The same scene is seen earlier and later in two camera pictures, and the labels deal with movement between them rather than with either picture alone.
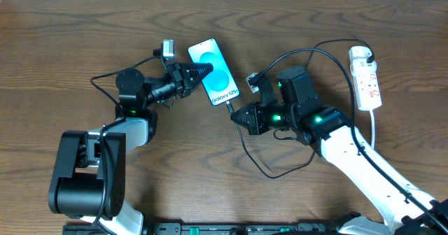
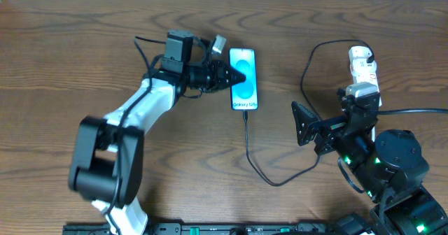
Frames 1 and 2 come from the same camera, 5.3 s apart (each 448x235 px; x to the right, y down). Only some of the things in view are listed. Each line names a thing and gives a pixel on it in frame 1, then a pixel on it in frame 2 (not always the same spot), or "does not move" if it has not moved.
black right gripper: [259, 119] → [323, 134]
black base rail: [220, 229] does not move
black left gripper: [178, 80] → [213, 76]
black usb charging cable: [228, 104] → [302, 76]
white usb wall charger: [358, 56] does not move
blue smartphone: [218, 83] → [244, 95]
